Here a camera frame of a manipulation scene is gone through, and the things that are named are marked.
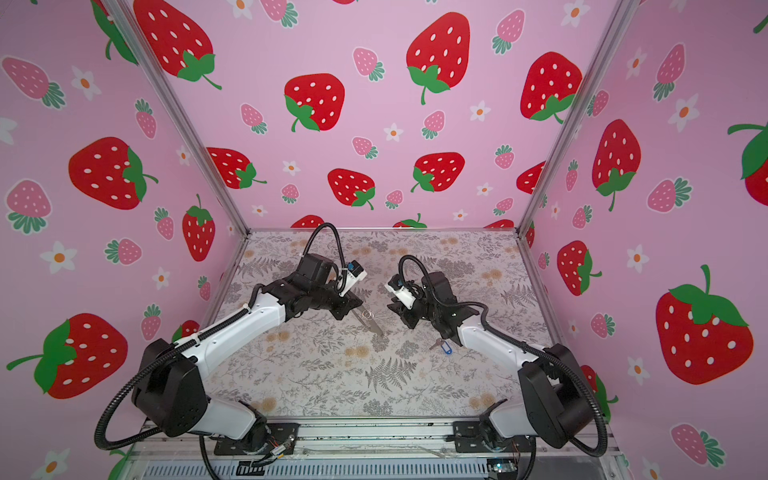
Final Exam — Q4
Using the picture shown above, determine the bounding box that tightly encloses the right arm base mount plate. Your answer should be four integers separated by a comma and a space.
452, 420, 534, 454

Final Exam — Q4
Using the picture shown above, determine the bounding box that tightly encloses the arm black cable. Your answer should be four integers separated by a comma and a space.
398, 254, 609, 458
302, 222, 349, 271

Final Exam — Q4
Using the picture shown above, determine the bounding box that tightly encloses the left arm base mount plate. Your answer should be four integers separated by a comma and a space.
214, 423, 300, 457

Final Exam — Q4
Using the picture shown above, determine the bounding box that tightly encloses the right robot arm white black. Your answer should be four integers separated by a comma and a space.
385, 272, 601, 449

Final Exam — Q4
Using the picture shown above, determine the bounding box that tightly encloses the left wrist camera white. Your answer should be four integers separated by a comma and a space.
343, 260, 367, 290

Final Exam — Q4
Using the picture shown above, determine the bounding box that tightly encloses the key with blue tag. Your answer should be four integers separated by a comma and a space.
428, 339, 453, 355

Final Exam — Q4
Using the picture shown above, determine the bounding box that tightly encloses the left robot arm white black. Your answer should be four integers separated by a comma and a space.
131, 254, 367, 441

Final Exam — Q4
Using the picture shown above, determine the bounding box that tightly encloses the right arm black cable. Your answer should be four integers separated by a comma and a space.
398, 254, 609, 458

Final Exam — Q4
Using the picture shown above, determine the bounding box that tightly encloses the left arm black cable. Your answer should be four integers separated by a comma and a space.
302, 222, 349, 271

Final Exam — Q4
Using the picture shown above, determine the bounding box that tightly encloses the aluminium rail frame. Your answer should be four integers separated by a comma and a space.
116, 417, 633, 479

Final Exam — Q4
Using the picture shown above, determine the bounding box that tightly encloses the perforated white vent panel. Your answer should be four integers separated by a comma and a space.
140, 458, 493, 480

